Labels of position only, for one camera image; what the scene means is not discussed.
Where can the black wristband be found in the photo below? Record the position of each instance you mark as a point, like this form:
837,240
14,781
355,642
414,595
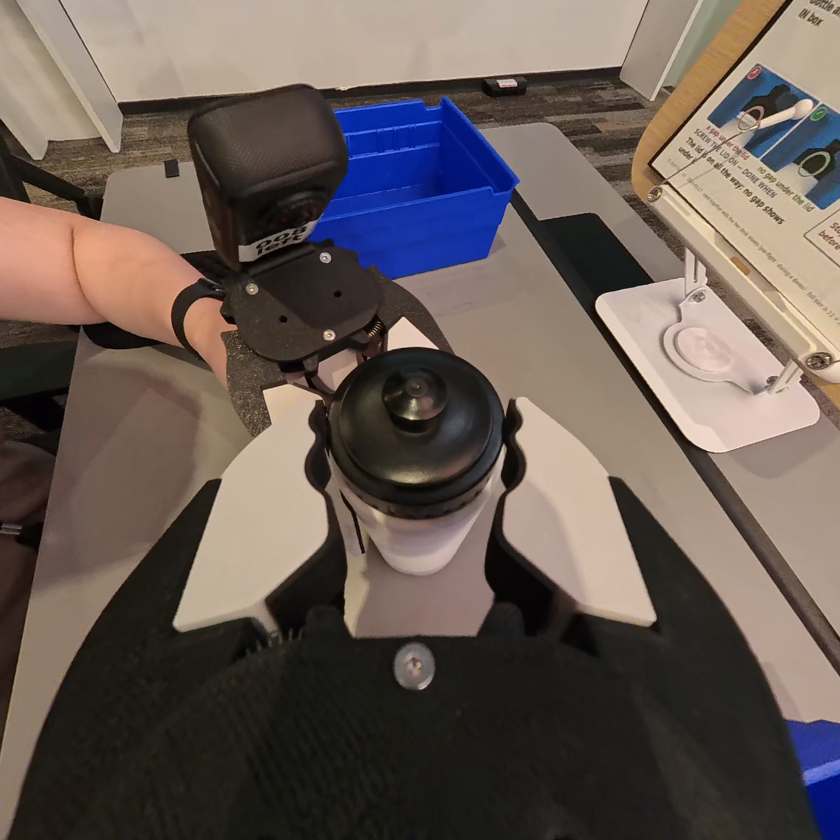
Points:
180,315

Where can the black bottle lid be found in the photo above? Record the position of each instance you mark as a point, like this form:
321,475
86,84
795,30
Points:
420,433

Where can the black rectangular pad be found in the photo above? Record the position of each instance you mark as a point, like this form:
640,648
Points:
590,262

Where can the person's left forearm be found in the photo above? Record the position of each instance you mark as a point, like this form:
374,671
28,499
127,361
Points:
79,262

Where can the person's left hand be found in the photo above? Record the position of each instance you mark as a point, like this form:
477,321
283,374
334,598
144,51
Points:
211,341

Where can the small black floor box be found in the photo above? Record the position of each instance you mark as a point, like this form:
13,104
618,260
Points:
505,86

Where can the printed instruction sheet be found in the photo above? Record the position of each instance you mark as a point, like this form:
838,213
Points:
787,79

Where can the white plastic bottle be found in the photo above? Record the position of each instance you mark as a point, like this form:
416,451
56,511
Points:
420,538

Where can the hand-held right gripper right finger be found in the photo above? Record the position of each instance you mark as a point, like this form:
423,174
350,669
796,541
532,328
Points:
571,525

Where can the wooden display board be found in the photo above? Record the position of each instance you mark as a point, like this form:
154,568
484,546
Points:
712,65

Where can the blue plastic bin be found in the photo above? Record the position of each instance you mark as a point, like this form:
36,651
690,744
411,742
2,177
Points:
820,787
426,229

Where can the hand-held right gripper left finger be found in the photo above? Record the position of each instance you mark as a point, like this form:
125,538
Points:
262,525

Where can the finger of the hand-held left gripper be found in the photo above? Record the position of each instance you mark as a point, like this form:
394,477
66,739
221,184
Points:
410,336
289,400

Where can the dark chair seat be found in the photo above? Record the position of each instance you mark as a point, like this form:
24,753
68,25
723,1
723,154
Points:
33,371

